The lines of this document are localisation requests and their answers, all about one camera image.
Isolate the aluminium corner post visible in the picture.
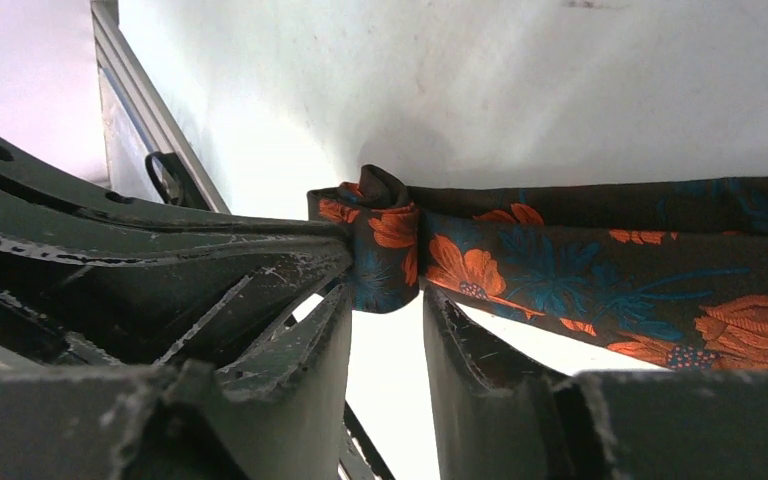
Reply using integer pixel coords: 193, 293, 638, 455
90, 1, 230, 214

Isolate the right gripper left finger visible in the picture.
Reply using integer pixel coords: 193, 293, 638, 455
0, 287, 351, 479

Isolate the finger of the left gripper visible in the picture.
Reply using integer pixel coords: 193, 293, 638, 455
0, 137, 348, 265
0, 235, 350, 366

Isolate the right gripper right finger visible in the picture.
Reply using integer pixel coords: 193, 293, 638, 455
423, 287, 768, 480

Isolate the black orange floral tie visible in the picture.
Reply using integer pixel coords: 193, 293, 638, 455
307, 165, 768, 371

